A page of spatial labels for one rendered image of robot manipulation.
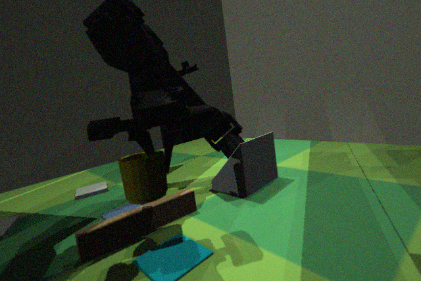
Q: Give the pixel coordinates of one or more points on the brown wooden plank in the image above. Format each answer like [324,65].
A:
[94,240]

